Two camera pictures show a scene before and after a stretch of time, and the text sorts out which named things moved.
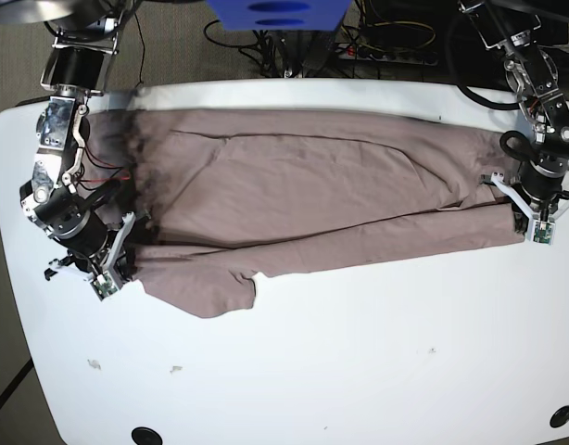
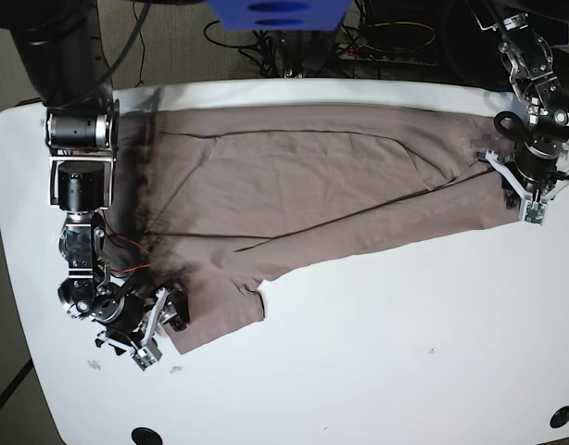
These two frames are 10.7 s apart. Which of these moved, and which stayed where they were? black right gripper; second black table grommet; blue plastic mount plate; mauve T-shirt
Moved: black right gripper
Stayed: blue plastic mount plate; second black table grommet; mauve T-shirt
